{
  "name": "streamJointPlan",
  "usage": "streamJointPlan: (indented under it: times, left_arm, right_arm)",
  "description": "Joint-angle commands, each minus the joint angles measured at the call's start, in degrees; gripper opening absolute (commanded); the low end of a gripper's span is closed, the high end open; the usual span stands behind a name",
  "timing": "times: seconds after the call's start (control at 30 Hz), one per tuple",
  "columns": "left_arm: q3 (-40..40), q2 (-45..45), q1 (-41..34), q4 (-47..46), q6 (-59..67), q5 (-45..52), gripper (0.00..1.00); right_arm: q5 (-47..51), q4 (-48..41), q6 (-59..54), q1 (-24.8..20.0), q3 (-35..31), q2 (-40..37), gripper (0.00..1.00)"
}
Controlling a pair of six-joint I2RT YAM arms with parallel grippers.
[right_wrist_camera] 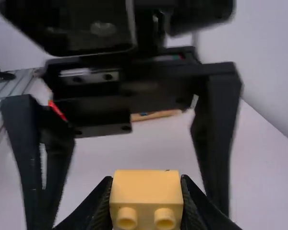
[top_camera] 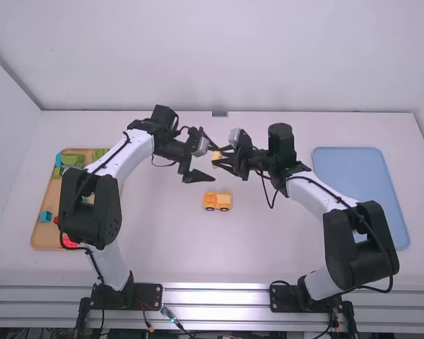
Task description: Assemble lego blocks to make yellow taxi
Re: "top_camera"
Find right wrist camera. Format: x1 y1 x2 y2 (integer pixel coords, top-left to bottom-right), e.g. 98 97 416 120
228 128 244 148

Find tan tray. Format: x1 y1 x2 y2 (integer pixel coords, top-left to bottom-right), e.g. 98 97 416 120
30 147 123 251

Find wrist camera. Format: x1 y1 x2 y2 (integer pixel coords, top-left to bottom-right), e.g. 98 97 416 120
193 136 211 158
228 128 244 148

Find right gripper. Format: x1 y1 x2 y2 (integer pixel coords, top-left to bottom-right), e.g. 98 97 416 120
213 129 266 182

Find blue mat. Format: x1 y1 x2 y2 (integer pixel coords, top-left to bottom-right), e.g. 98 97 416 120
311 146 411 252

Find yellow toy car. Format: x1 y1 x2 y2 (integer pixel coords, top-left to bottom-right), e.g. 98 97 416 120
201 190 233 213

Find black cable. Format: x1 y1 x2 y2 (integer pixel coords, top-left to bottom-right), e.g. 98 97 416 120
353 273 394 295
260 168 281 210
178 125 205 138
150 152 180 169

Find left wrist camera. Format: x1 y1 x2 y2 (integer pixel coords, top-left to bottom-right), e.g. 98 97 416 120
193 136 211 158

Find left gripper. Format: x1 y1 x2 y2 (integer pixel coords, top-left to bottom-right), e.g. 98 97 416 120
177 131 221 185

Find silver rails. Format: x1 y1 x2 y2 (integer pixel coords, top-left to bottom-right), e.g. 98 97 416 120
0 282 424 333

